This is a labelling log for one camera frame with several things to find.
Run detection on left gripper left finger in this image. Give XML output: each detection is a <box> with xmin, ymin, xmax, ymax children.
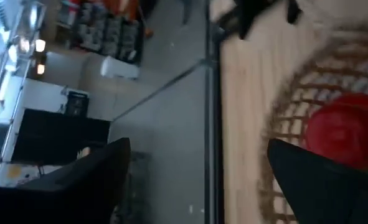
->
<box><xmin>0</xmin><ymin>137</ymin><xmax>131</xmax><ymax>224</ymax></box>

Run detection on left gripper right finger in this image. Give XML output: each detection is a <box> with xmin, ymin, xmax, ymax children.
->
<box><xmin>267</xmin><ymin>138</ymin><xmax>368</xmax><ymax>224</ymax></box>

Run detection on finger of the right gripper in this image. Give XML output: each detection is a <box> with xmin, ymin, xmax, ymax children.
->
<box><xmin>216</xmin><ymin>0</ymin><xmax>278</xmax><ymax>40</ymax></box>
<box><xmin>285</xmin><ymin>0</ymin><xmax>303</xmax><ymax>25</ymax></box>

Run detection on bright red pomegranate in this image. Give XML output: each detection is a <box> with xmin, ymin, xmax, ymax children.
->
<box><xmin>304</xmin><ymin>92</ymin><xmax>368</xmax><ymax>171</ymax></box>

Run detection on woven wicker basket with handles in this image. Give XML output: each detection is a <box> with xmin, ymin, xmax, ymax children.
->
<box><xmin>257</xmin><ymin>21</ymin><xmax>368</xmax><ymax>224</ymax></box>

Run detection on black cabinet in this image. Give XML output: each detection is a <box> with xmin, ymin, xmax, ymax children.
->
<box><xmin>11</xmin><ymin>108</ymin><xmax>111</xmax><ymax>166</ymax></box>

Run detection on small black sign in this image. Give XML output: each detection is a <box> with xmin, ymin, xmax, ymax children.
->
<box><xmin>64</xmin><ymin>91</ymin><xmax>90</xmax><ymax>118</ymax></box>

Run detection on white box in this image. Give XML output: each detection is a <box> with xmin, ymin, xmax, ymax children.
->
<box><xmin>101</xmin><ymin>55</ymin><xmax>140</xmax><ymax>79</ymax></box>

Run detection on storage shelf with bins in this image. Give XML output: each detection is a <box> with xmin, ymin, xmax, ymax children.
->
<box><xmin>55</xmin><ymin>0</ymin><xmax>147</xmax><ymax>65</ymax></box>

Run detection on black aluminium table frame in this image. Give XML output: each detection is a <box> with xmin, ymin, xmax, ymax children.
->
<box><xmin>203</xmin><ymin>0</ymin><xmax>225</xmax><ymax>224</ymax></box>

